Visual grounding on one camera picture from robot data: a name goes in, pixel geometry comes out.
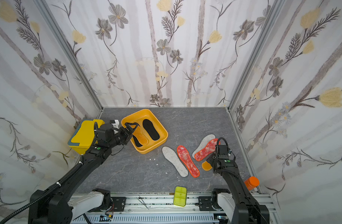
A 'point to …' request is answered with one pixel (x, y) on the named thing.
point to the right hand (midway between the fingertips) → (213, 159)
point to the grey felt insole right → (204, 142)
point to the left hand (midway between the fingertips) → (137, 127)
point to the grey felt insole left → (172, 156)
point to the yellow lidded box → (81, 139)
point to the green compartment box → (180, 196)
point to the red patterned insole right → (207, 150)
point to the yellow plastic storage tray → (137, 117)
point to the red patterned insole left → (184, 155)
